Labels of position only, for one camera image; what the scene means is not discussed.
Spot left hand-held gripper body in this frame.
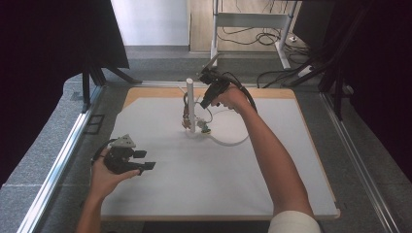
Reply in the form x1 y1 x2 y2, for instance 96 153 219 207
103 133 142 176

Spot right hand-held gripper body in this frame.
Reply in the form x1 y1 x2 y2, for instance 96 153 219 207
197 52 232 92

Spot bunch of silver keys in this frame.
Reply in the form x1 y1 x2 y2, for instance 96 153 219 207
182 92 192 130

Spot person's right hand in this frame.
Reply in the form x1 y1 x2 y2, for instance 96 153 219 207
210 84 253 115

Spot person's left hand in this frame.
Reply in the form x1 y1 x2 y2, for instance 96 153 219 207
87 157 142 202

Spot black tripod stand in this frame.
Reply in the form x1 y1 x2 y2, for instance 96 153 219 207
81 59 144 115
286 0 380 121

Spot white power strip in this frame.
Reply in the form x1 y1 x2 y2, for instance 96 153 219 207
296 65 315 78

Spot black curtain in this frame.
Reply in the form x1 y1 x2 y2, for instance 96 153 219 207
0 0 130 187
324 0 412 183

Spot white sleeve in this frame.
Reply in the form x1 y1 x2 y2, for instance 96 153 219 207
267 210 323 233

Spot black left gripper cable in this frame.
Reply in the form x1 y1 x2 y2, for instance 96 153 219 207
90 138 118 163

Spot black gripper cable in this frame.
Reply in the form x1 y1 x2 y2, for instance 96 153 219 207
90 138 118 163
223 71 258 114

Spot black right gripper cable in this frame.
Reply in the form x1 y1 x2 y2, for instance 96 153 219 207
223 71 258 114

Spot black rectangular bracket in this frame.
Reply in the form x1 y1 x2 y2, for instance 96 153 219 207
83 114 106 136

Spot black floor cables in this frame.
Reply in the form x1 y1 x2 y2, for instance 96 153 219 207
217 25 312 89

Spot aluminium rail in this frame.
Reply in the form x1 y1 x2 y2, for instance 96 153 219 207
17 84 106 233
319 91 401 233

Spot white metal desk frame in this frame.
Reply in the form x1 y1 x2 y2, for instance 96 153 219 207
210 0 299 71

